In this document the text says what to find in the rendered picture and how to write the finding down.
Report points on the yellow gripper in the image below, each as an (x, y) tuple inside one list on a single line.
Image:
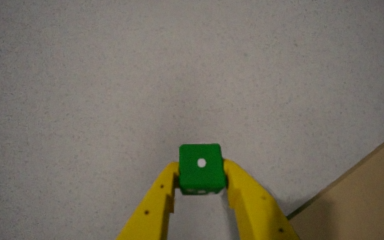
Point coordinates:
[(258, 215)]

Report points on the tan flat board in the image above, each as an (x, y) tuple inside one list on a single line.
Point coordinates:
[(350, 208)]

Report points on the green die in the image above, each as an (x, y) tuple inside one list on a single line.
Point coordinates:
[(201, 169)]

